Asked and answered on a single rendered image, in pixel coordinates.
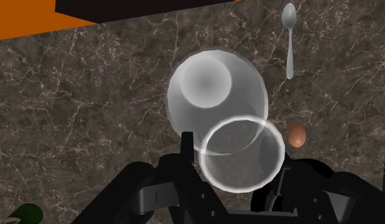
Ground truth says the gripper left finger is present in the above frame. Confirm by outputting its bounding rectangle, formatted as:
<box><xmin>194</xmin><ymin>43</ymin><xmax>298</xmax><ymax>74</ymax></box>
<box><xmin>71</xmin><ymin>131</ymin><xmax>231</xmax><ymax>224</ymax></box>

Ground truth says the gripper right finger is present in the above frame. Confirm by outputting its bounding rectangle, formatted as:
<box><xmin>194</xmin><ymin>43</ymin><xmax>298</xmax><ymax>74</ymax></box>
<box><xmin>250</xmin><ymin>153</ymin><xmax>385</xmax><ymax>224</ymax></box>

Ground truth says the clear drinking glass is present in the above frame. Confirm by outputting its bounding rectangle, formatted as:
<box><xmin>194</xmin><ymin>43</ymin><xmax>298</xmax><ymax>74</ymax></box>
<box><xmin>199</xmin><ymin>115</ymin><xmax>286</xmax><ymax>193</ymax></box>

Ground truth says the brown egg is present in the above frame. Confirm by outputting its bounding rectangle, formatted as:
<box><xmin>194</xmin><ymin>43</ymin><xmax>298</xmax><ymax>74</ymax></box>
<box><xmin>286</xmin><ymin>121</ymin><xmax>307</xmax><ymax>149</ymax></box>

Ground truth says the white bowl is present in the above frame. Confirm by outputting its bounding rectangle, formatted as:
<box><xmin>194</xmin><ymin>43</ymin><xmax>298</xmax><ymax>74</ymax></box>
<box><xmin>165</xmin><ymin>48</ymin><xmax>270</xmax><ymax>156</ymax></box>

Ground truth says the dark green rounded object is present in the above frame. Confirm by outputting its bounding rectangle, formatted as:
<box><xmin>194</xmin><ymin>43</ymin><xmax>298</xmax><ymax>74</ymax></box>
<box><xmin>5</xmin><ymin>202</ymin><xmax>45</xmax><ymax>224</ymax></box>

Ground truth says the grey metal spoon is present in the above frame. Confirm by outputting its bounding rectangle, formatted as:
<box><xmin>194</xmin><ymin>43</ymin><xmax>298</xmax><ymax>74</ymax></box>
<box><xmin>281</xmin><ymin>2</ymin><xmax>298</xmax><ymax>80</ymax></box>

